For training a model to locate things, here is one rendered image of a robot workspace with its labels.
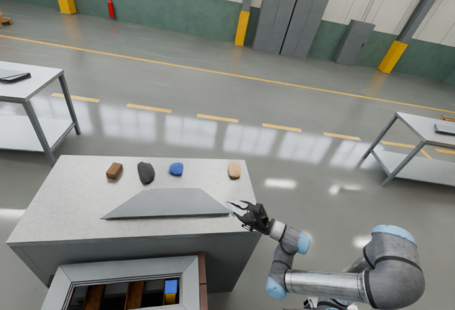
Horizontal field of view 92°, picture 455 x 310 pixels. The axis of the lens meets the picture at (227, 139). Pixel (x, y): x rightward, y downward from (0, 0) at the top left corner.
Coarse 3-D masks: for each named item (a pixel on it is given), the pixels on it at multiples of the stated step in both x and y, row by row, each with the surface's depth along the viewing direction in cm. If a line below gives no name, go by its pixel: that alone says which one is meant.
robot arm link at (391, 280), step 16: (272, 272) 85; (288, 272) 81; (304, 272) 78; (320, 272) 75; (336, 272) 72; (368, 272) 66; (384, 272) 62; (400, 272) 60; (416, 272) 60; (272, 288) 80; (288, 288) 78; (304, 288) 75; (320, 288) 71; (336, 288) 68; (352, 288) 66; (368, 288) 62; (384, 288) 60; (400, 288) 59; (416, 288) 58; (368, 304) 63; (384, 304) 60; (400, 304) 59
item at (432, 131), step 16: (400, 112) 337; (384, 128) 355; (416, 128) 304; (432, 128) 313; (448, 128) 314; (432, 144) 288; (448, 144) 285; (384, 160) 356; (400, 160) 364; (416, 160) 373; (432, 160) 382; (400, 176) 332; (416, 176) 339; (432, 176) 346; (448, 176) 354
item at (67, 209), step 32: (64, 160) 146; (96, 160) 151; (128, 160) 156; (160, 160) 161; (192, 160) 167; (224, 160) 173; (64, 192) 129; (96, 192) 132; (128, 192) 136; (224, 192) 149; (32, 224) 112; (64, 224) 115; (96, 224) 118; (128, 224) 121; (160, 224) 124; (192, 224) 127; (224, 224) 130
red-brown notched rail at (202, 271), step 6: (198, 252) 137; (198, 258) 135; (204, 258) 135; (198, 264) 132; (204, 264) 132; (198, 270) 129; (204, 270) 130; (198, 276) 128; (204, 276) 127; (204, 282) 125; (204, 288) 123; (204, 294) 120; (204, 300) 118; (204, 306) 116
